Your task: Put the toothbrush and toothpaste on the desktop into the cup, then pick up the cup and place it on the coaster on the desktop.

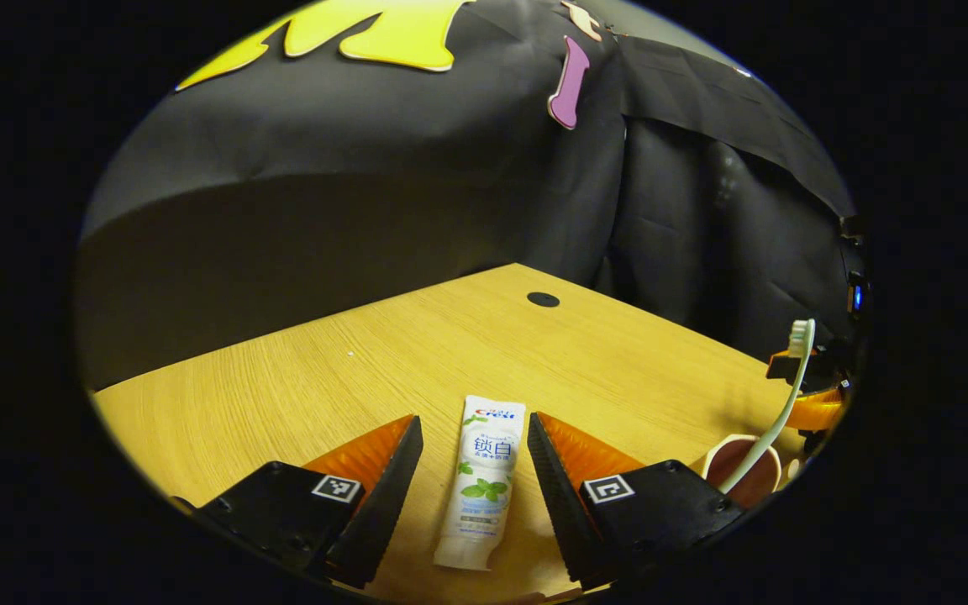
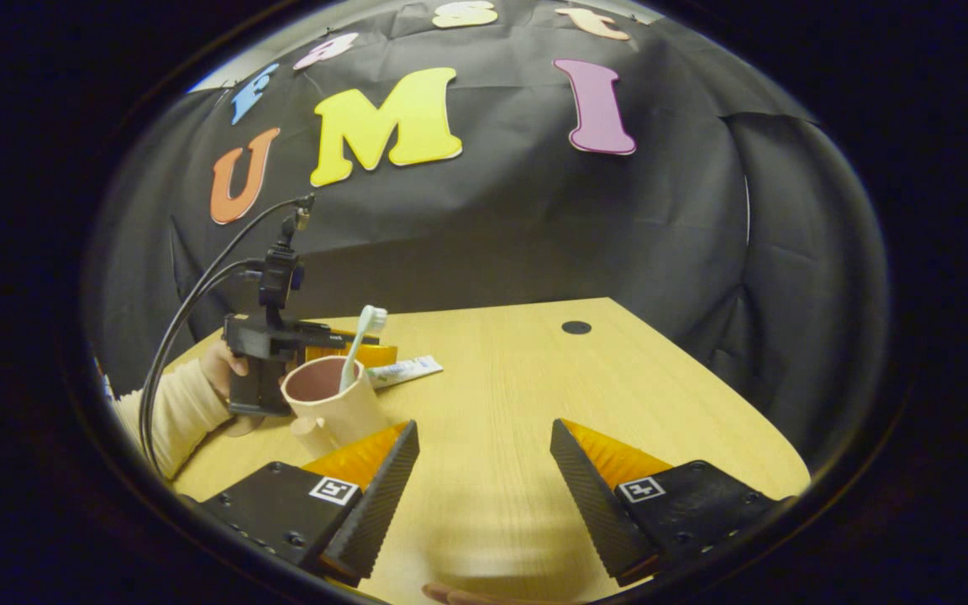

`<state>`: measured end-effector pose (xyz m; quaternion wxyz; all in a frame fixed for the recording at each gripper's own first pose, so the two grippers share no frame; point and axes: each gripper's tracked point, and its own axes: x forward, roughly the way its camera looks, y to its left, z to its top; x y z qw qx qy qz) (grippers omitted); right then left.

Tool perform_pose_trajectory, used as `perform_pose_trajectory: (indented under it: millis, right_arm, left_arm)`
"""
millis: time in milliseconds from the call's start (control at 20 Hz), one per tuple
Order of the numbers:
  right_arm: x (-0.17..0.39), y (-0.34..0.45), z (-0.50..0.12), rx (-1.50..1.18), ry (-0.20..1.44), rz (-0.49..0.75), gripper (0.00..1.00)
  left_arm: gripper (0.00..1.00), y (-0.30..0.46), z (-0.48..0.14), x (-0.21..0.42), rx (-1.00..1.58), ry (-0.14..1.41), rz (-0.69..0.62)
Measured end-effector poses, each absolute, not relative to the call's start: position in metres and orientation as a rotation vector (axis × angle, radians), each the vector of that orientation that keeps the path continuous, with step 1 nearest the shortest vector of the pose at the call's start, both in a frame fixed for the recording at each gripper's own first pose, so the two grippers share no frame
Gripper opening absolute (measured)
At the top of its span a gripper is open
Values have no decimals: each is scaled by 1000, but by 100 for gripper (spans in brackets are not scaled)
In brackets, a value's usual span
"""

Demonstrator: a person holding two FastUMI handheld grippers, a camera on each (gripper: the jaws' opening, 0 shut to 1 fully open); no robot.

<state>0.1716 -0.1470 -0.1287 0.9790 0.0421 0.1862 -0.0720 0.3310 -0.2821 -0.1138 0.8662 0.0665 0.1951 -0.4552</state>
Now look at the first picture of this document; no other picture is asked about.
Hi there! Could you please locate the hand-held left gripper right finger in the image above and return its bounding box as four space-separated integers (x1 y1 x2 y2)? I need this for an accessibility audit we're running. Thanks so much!
528 411 745 589

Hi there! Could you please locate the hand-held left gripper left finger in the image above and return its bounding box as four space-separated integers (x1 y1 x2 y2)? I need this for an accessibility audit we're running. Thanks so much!
194 413 424 589

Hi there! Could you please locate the white toothbrush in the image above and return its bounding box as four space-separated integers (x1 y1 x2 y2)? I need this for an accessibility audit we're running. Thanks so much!
718 318 818 495

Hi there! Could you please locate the white toothpaste tube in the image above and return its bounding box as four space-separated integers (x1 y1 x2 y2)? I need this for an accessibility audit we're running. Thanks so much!
434 395 527 572

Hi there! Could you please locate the beige cup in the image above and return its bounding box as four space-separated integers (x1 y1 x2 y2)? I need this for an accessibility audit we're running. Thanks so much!
701 434 800 510

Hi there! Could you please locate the wooden desktop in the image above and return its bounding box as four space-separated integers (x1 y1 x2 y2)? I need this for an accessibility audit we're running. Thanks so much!
91 263 813 602

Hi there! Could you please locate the black backdrop cloth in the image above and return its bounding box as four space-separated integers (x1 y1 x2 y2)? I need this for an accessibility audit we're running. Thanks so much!
76 0 863 392

